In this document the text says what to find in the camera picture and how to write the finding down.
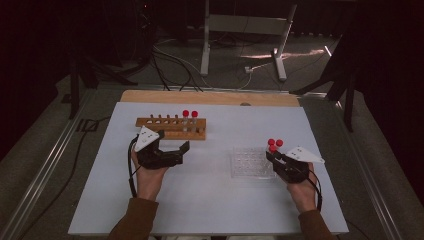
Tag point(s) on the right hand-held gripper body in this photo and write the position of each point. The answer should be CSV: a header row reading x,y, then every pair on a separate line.
x,y
305,155

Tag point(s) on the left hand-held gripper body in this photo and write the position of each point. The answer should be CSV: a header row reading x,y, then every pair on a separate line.
x,y
146,138

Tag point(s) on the wooden test tube rack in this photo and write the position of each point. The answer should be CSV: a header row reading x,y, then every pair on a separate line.
x,y
173,126

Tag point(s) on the clear plastic tube rack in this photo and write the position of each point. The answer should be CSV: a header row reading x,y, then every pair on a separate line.
x,y
250,163

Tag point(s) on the person's right hand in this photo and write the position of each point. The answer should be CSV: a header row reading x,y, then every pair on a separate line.
x,y
303,196

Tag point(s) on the person's left hand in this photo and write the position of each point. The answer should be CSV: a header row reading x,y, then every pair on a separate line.
x,y
148,181

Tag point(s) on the white table mat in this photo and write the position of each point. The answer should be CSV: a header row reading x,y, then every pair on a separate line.
x,y
213,200

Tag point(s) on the black stand with slanted legs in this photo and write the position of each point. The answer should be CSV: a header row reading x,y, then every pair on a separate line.
x,y
348,96
75,86

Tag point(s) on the white power plug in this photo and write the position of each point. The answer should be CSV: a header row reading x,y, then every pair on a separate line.
x,y
248,69

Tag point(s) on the white metal stand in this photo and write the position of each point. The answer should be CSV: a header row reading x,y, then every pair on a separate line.
x,y
246,25

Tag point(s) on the aluminium floor rail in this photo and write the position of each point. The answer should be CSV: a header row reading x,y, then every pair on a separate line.
x,y
43,166
370,180

